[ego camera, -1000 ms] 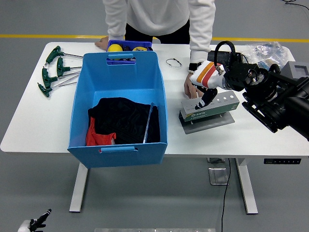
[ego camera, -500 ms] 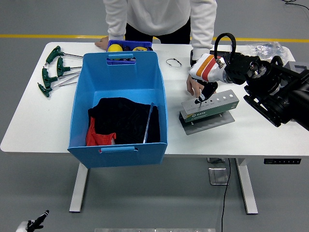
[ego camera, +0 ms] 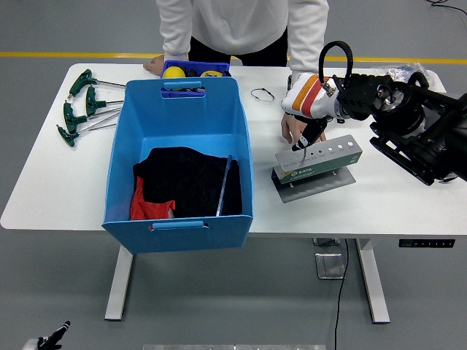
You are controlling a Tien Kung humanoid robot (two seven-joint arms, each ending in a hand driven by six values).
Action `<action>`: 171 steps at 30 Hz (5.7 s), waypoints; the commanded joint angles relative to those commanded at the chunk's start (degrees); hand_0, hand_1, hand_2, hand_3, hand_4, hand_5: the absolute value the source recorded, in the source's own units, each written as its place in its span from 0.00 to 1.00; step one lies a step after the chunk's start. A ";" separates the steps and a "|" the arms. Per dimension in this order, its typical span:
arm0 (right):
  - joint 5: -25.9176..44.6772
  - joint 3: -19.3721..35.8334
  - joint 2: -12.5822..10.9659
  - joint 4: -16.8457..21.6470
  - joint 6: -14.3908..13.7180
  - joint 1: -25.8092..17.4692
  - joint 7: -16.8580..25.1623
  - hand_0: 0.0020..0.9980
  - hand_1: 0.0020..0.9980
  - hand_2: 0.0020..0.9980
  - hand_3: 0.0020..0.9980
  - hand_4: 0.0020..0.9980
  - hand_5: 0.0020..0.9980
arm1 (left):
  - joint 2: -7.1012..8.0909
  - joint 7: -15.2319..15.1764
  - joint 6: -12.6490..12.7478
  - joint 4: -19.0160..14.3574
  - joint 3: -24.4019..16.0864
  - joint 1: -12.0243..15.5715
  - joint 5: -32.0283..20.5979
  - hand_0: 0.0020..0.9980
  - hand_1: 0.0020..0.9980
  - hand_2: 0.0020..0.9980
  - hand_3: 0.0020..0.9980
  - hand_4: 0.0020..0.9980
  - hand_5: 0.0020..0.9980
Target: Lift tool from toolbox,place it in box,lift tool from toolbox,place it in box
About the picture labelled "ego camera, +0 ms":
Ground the black table control panel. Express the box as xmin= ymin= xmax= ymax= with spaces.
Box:
xmin=398 ymin=238 xmax=456 ymax=249

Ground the black floor cable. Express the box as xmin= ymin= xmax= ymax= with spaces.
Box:
xmin=333 ymin=238 xmax=350 ymax=350

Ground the person's left hand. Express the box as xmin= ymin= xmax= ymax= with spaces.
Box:
xmin=280 ymin=112 xmax=308 ymax=145

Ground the metal floor plate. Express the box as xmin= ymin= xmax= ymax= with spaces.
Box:
xmin=314 ymin=252 xmax=347 ymax=280

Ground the thin wire loop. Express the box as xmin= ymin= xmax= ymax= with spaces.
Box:
xmin=250 ymin=88 xmax=276 ymax=105

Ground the black looped cable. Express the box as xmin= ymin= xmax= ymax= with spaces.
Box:
xmin=425 ymin=0 xmax=467 ymax=18

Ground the orange cloth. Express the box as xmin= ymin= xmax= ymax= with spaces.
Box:
xmin=129 ymin=176 xmax=176 ymax=221

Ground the person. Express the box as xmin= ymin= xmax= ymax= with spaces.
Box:
xmin=142 ymin=0 xmax=330 ymax=145

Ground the yellow ball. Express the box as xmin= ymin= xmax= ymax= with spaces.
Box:
xmin=162 ymin=66 xmax=188 ymax=79

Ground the black cloth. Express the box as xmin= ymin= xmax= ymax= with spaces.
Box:
xmin=131 ymin=146 xmax=244 ymax=219

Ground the person's right hand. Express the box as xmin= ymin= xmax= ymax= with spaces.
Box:
xmin=142 ymin=54 xmax=166 ymax=77

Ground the green grey wrench holder stand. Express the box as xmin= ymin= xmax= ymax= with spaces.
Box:
xmin=271 ymin=134 xmax=363 ymax=204

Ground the large blue plastic box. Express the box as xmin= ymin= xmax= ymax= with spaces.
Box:
xmin=101 ymin=77 xmax=255 ymax=255

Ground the white table leg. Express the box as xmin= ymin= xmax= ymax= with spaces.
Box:
xmin=104 ymin=244 xmax=135 ymax=322
xmin=355 ymin=238 xmax=391 ymax=324

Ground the large green T-handle wrench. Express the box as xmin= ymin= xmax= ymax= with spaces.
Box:
xmin=215 ymin=154 xmax=235 ymax=217

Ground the green T-handle hex wrench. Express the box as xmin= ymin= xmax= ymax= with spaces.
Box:
xmin=62 ymin=101 xmax=122 ymax=134
xmin=55 ymin=122 xmax=117 ymax=148
xmin=85 ymin=86 xmax=124 ymax=117
xmin=67 ymin=69 xmax=126 ymax=98

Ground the small dark blue bin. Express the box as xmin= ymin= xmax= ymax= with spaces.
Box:
xmin=160 ymin=60 xmax=231 ymax=99

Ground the clear plastic bag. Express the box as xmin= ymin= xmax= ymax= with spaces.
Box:
xmin=379 ymin=62 xmax=426 ymax=79

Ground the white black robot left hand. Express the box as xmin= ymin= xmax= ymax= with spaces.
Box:
xmin=22 ymin=320 xmax=72 ymax=350

